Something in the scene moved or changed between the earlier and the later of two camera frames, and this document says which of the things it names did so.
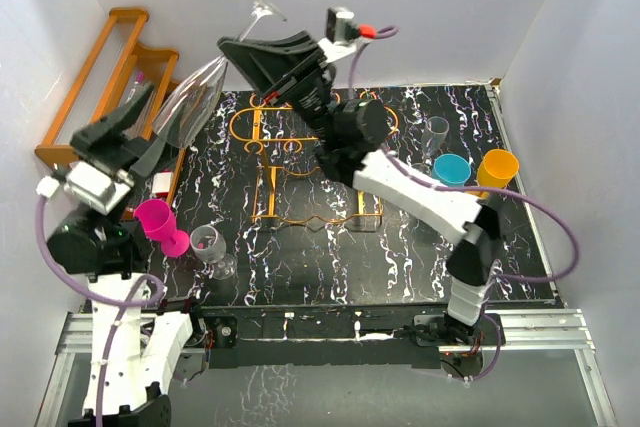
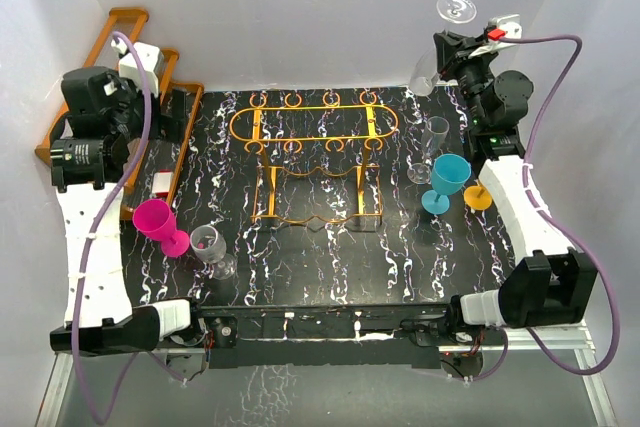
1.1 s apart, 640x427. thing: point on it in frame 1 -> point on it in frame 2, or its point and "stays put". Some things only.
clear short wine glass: (209, 246) stays put
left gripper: (103, 143) -> (171, 127)
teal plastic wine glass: (452, 169) stays put
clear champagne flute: (435, 128) stays put
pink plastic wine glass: (159, 225) stays put
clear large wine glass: (188, 108) -> (451, 10)
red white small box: (161, 182) stays put
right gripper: (282, 70) -> (451, 44)
